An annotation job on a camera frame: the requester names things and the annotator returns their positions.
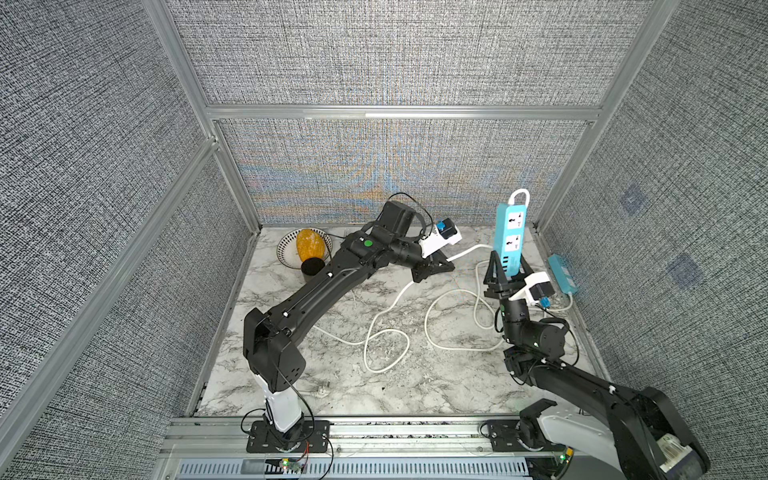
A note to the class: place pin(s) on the black cup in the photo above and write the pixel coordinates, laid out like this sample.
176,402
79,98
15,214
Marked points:
311,267

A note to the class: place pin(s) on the white slotted cable duct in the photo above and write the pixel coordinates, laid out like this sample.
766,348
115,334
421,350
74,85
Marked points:
359,468

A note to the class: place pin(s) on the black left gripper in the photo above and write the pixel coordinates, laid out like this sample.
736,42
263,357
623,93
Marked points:
427,268

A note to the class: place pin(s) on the white patterned bowl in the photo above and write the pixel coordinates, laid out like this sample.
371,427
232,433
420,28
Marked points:
287,251

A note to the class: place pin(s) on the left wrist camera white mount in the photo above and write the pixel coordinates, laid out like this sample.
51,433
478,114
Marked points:
445,233

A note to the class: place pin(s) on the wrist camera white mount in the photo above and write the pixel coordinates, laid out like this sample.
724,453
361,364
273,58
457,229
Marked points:
445,233
537,286

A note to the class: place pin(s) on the teal power strip with sockets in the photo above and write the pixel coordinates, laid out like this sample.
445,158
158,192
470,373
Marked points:
509,236

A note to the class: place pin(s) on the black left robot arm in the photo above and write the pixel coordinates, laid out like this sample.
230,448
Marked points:
398,236

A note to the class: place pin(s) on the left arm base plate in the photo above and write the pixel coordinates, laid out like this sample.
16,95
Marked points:
306,435

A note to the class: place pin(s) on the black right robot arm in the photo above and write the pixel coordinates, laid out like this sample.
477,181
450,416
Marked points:
639,433

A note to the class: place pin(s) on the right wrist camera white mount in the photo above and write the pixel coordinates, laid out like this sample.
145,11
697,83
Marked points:
537,286

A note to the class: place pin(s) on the teal power strip at wall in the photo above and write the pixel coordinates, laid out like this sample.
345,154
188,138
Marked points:
562,275

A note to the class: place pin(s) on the orange bread in bowl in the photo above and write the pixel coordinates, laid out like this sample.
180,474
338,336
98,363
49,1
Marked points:
310,245

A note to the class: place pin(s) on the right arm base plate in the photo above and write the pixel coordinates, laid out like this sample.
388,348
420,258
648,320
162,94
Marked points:
507,436

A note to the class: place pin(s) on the aluminium front rail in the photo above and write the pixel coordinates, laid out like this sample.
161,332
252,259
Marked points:
351,436

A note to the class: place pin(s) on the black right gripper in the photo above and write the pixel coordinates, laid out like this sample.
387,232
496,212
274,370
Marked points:
505,291

